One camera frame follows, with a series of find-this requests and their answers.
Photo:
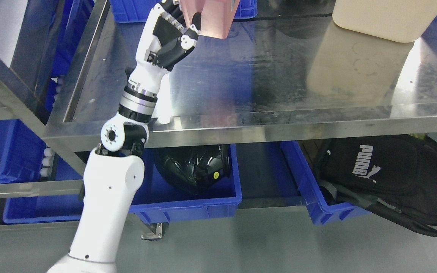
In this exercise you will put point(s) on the blue bin with helmet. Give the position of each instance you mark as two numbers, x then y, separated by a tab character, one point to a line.
159	202

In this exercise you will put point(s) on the black glossy helmet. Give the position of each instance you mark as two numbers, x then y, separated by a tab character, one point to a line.
193	169

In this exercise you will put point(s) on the blue bin left shelf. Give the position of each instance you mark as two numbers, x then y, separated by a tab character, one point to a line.
21	153

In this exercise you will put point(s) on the stainless steel table cart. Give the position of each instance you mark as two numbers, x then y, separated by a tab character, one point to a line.
277	77

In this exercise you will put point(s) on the stainless steel shelf rack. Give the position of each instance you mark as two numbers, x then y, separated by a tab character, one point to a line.
27	44

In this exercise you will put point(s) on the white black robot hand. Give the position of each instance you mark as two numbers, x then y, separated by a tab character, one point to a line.
163	44

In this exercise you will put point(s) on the blue bin with bag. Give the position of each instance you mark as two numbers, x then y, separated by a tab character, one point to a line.
318	210

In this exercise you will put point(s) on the pink plastic storage box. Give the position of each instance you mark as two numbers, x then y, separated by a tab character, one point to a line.
216	15

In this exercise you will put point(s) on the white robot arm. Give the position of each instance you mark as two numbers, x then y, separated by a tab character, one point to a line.
115	169

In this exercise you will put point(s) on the blue bin lower left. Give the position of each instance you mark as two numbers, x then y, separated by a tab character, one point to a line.
42	209

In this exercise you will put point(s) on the blue bin at table back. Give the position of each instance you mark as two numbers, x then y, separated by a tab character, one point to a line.
134	11

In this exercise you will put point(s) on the beige plastic container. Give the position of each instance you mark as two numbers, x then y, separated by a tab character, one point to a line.
395	20

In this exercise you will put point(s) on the black Puma bag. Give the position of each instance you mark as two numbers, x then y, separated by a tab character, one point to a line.
391	176

